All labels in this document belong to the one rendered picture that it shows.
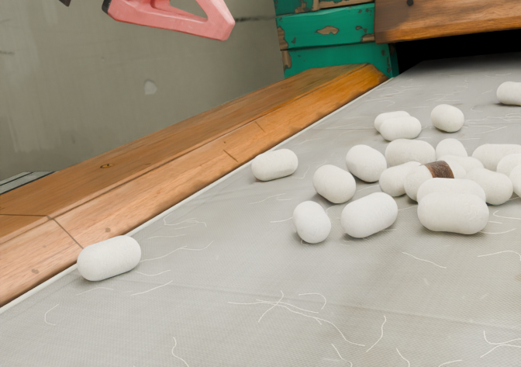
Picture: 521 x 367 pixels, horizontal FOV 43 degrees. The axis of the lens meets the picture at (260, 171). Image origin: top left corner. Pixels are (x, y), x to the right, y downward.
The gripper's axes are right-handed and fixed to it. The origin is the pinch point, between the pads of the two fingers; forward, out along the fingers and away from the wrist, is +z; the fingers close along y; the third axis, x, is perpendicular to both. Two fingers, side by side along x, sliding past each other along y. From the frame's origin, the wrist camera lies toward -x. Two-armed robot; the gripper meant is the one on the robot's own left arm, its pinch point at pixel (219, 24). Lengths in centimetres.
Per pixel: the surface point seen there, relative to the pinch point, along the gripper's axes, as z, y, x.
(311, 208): 12.6, -7.0, 2.3
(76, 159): -79, 119, 120
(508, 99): 17.3, 25.1, -0.2
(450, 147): 16.1, 4.9, -0.7
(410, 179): 15.6, -1.3, 0.0
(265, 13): -45, 122, 42
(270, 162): 6.8, 3.3, 7.6
